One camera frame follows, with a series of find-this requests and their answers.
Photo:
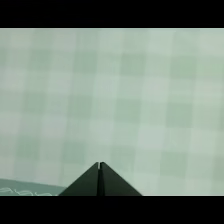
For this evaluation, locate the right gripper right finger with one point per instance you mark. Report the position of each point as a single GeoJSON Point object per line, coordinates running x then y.
{"type": "Point", "coordinates": [115, 184]}

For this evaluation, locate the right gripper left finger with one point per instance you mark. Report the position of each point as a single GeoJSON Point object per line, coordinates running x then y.
{"type": "Point", "coordinates": [85, 184]}

